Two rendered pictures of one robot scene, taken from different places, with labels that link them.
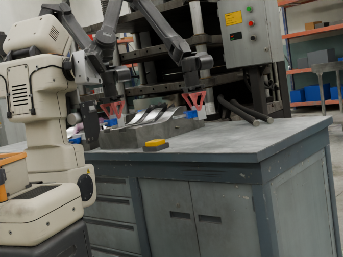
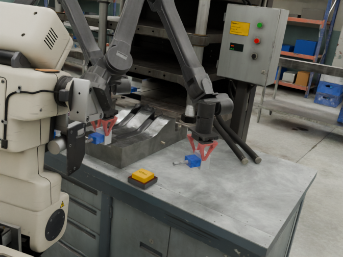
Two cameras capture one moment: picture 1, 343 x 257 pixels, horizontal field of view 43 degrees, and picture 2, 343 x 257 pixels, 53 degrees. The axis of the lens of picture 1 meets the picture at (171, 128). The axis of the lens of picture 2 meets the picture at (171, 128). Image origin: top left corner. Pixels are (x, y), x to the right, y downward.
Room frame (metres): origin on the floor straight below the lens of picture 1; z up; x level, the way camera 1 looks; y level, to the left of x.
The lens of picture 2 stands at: (0.65, 0.19, 1.43)
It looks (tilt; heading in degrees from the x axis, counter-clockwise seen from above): 20 degrees down; 350
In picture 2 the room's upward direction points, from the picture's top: 7 degrees clockwise
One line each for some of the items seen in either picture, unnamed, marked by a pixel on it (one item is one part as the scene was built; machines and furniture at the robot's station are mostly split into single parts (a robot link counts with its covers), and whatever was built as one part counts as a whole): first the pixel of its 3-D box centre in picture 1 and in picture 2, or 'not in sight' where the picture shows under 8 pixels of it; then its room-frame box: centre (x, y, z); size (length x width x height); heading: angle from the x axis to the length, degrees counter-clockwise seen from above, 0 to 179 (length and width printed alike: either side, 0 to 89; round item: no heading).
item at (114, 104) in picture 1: (115, 108); (104, 123); (1.87, 0.23, 0.99); 0.07 x 0.07 x 0.09; 48
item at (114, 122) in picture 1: (108, 122); (94, 138); (1.85, 0.26, 0.93); 0.13 x 0.05 x 0.05; 138
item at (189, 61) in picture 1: (190, 65); (207, 108); (1.72, -0.11, 1.12); 0.07 x 0.06 x 0.07; 117
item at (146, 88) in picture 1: (174, 92); (152, 70); (3.20, -0.06, 0.96); 1.29 x 0.83 x 0.18; 49
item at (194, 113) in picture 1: (188, 114); (190, 161); (1.70, -0.07, 0.93); 0.13 x 0.05 x 0.05; 110
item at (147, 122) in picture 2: (147, 114); (133, 120); (2.15, 0.11, 0.92); 0.35 x 0.16 x 0.09; 139
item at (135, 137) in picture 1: (152, 124); (136, 129); (2.15, 0.09, 0.87); 0.50 x 0.26 x 0.14; 139
